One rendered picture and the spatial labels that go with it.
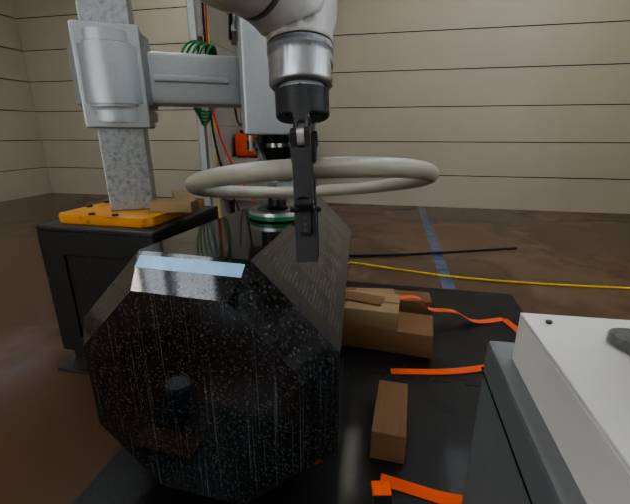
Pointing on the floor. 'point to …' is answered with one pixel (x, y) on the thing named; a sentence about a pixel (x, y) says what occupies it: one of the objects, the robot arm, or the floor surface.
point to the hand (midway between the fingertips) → (307, 236)
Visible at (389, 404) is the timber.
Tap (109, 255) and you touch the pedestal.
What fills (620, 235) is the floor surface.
